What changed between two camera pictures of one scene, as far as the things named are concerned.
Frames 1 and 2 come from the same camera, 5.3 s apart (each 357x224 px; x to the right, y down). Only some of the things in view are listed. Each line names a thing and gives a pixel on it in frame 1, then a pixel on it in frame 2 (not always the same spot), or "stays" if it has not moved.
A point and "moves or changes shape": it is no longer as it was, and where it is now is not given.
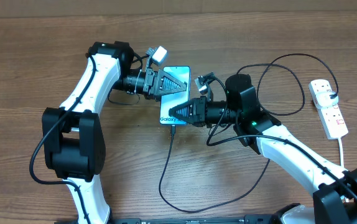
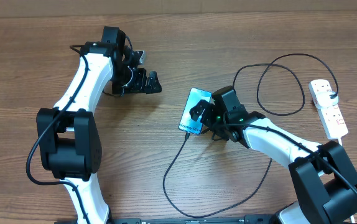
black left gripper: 154,83 to 140,85
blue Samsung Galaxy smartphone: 171,100 moves or changes shape
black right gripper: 199,111 to 208,121
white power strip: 330,117 stays
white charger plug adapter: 324,99 stays
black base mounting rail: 250,219 stays
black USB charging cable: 273,65 to 211,213
